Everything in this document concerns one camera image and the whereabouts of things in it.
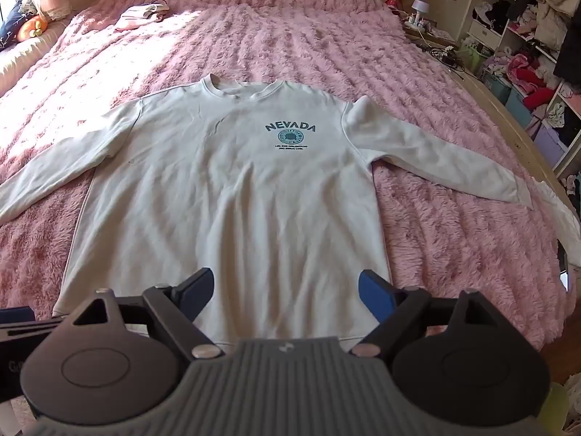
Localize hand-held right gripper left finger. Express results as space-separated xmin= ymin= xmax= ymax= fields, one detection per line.
xmin=61 ymin=268 xmax=226 ymax=359

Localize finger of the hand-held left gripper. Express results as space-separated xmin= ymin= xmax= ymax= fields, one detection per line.
xmin=0 ymin=307 xmax=62 ymax=341

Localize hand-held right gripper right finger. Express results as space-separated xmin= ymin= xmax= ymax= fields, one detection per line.
xmin=349 ymin=270 xmax=501 ymax=358

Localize white printed sweatshirt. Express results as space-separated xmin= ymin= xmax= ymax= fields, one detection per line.
xmin=0 ymin=74 xmax=535 ymax=352

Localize pile of red pink clothes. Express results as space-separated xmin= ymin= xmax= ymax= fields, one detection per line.
xmin=506 ymin=52 xmax=555 ymax=106

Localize pale yellow object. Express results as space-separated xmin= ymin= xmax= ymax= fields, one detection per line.
xmin=547 ymin=381 xmax=573 ymax=433

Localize purple storage bin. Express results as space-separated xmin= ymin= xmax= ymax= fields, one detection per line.
xmin=533 ymin=125 xmax=568 ymax=170

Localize blue storage bin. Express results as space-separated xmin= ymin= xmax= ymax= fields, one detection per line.
xmin=483 ymin=73 xmax=513 ymax=105
xmin=504 ymin=86 xmax=535 ymax=130

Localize green plastic bin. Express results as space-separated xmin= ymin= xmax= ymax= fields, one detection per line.
xmin=463 ymin=45 xmax=492 ymax=76

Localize cream bed sheet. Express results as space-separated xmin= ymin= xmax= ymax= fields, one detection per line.
xmin=0 ymin=20 xmax=69 ymax=97

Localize pink fluffy blanket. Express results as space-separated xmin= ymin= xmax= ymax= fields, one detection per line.
xmin=0 ymin=0 xmax=569 ymax=375

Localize white power strip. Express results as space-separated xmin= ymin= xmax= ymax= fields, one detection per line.
xmin=404 ymin=16 xmax=437 ymax=33

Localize folded white pink cloth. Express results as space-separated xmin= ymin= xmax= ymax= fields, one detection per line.
xmin=113 ymin=4 xmax=170 ymax=32

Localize white table lamp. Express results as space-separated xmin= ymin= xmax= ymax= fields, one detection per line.
xmin=411 ymin=0 xmax=432 ymax=26

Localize orange plush toy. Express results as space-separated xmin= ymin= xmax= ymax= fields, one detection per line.
xmin=17 ymin=15 xmax=49 ymax=41

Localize dark blue pillow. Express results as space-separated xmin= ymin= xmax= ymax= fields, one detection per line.
xmin=0 ymin=0 xmax=35 ymax=51

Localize white shelving unit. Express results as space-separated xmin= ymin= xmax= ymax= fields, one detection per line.
xmin=463 ymin=0 xmax=581 ymax=182

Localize cream hanging jacket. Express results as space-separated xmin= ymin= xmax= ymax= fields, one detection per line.
xmin=533 ymin=0 xmax=581 ymax=52

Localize wooden bed frame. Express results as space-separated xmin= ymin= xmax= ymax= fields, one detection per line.
xmin=404 ymin=27 xmax=581 ymax=237

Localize tangled black cables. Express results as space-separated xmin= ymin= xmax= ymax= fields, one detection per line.
xmin=415 ymin=39 xmax=466 ymax=73

